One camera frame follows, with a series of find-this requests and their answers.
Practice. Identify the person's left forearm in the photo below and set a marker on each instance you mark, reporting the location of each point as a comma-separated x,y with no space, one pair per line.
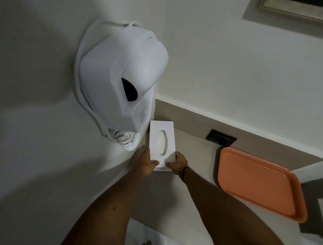
106,209

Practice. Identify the black wall power socket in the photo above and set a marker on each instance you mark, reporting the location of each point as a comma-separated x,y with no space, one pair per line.
221,138

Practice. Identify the person's right thumb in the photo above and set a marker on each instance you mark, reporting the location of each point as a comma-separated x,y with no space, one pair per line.
170,164

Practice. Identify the white wall-mounted hair dryer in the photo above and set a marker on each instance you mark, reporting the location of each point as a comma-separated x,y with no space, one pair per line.
118,78

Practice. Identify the person's right forearm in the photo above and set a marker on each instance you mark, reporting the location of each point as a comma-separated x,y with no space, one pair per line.
222,212

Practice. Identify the orange plastic tray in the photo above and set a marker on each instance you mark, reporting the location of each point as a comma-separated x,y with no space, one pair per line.
261,183

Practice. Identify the person's left thumb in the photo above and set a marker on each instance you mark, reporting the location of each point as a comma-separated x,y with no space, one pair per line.
154,163

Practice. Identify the white tissue box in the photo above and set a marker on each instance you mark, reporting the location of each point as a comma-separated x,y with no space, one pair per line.
161,145

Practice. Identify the person's left hand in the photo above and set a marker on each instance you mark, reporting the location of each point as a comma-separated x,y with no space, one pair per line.
145,163

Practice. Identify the person's right hand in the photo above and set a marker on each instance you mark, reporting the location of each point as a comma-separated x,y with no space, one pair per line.
179,162

